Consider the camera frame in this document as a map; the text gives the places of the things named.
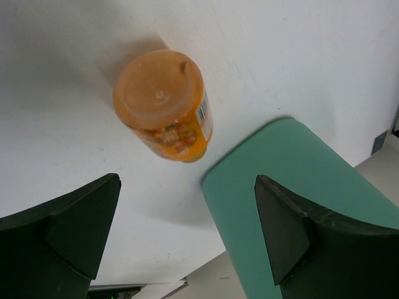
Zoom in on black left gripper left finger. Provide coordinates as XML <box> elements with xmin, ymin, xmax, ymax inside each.
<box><xmin>1</xmin><ymin>173</ymin><xmax>122</xmax><ymax>298</ymax></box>

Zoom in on orange juice bottle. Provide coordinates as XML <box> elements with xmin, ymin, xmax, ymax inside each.
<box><xmin>113</xmin><ymin>50</ymin><xmax>213</xmax><ymax>163</ymax></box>

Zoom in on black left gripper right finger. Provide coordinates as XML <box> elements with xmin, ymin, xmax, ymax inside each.
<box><xmin>254</xmin><ymin>175</ymin><xmax>398</xmax><ymax>298</ymax></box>

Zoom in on green plastic bin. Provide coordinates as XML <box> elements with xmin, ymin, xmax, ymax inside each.
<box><xmin>202</xmin><ymin>118</ymin><xmax>398</xmax><ymax>298</ymax></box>

